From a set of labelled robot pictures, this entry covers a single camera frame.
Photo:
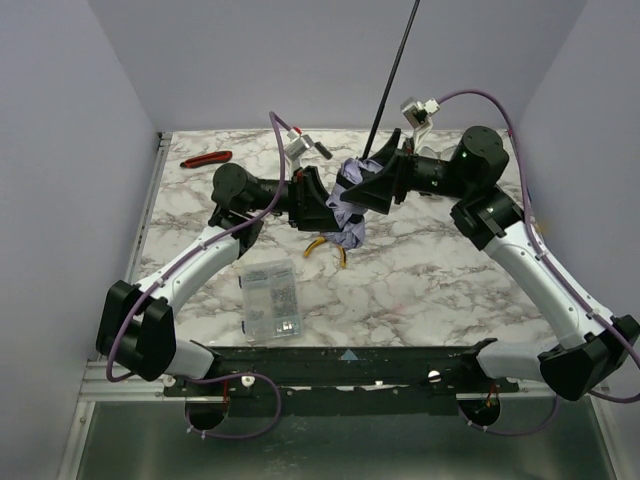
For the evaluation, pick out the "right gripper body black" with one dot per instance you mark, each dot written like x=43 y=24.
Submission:
x=398 y=175

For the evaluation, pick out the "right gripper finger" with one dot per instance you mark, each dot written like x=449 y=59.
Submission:
x=376 y=191
x=380 y=159

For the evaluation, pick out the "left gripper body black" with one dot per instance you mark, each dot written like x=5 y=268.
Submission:
x=298 y=197

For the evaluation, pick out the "lilac umbrella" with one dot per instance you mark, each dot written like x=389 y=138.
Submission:
x=350 y=210

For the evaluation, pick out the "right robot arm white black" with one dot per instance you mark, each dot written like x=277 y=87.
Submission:
x=590 y=341

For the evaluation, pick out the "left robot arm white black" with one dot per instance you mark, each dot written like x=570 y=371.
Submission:
x=137 y=330

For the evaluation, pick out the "small black bar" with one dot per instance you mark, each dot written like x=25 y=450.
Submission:
x=323 y=150

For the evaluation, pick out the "clear plastic screw box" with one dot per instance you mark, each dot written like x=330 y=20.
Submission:
x=270 y=302

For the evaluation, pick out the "red black utility knife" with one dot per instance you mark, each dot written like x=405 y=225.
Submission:
x=213 y=158

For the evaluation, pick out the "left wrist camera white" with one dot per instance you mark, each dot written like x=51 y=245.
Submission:
x=299 y=143

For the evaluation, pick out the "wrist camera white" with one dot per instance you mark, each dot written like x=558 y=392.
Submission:
x=419 y=115
x=299 y=143

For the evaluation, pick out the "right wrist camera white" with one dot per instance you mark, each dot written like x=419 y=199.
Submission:
x=419 y=115

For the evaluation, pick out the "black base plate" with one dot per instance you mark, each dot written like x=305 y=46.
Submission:
x=341 y=381

